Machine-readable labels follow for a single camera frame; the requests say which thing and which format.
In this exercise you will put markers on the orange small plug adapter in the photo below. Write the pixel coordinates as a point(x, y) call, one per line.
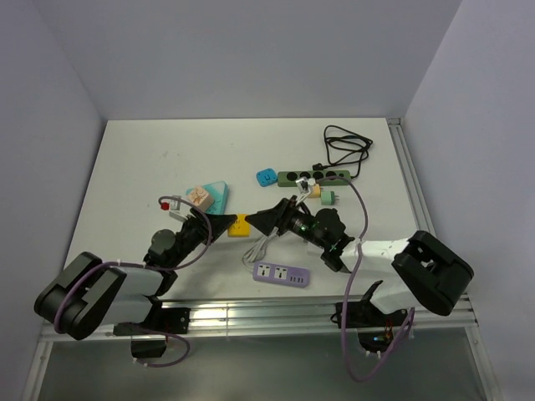
point(315, 191)

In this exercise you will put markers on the mint green plug adapter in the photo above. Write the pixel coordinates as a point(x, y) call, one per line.
point(328, 198)

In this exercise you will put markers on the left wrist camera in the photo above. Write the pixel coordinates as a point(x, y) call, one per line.
point(172, 205)

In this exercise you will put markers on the aluminium front rail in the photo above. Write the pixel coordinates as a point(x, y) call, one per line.
point(260, 317)

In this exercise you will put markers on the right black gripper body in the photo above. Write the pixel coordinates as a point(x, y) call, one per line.
point(299, 222)

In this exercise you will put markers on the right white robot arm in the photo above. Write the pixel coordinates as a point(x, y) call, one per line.
point(348, 255)

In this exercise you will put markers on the blue square plug adapter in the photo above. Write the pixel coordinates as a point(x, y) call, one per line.
point(266, 177)

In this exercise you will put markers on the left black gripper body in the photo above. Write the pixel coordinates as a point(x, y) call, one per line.
point(191, 236)

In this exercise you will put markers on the aluminium side rail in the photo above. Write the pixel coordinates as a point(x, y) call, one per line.
point(414, 188)

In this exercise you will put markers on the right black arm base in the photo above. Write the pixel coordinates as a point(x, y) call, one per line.
point(363, 314)

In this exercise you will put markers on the purple power strip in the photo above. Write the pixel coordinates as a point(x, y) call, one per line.
point(289, 276)

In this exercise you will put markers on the pink cube socket adapter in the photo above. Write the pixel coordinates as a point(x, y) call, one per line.
point(200, 198)

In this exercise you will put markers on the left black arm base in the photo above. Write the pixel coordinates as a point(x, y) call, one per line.
point(169, 322)

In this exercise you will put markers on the green power strip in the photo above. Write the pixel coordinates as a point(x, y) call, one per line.
point(326, 177)

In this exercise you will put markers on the teal triangular power strip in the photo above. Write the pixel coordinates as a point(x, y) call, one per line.
point(219, 192)

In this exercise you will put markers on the yellow cube socket adapter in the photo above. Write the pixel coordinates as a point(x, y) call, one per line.
point(240, 228)

